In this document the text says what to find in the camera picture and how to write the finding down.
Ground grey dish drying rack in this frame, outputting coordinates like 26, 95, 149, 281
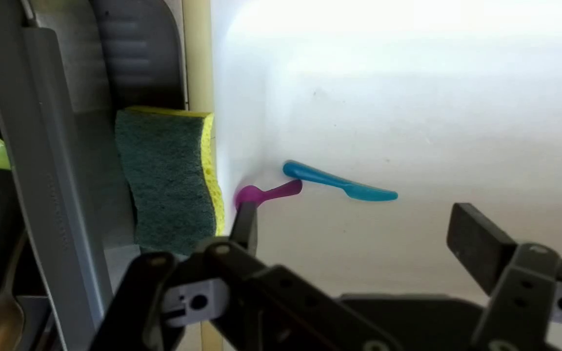
0, 0, 182, 351

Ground green and yellow sponge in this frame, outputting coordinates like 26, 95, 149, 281
116, 107, 225, 255

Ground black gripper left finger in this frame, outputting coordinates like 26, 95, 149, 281
231, 203, 258, 253

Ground white sink basin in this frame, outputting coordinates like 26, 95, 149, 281
211, 0, 562, 300

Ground purple plastic spoon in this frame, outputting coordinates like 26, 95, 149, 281
235, 179, 303, 207

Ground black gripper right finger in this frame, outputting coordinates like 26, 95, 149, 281
447, 203, 518, 294

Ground metal spoon in rack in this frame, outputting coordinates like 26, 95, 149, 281
0, 232, 28, 351

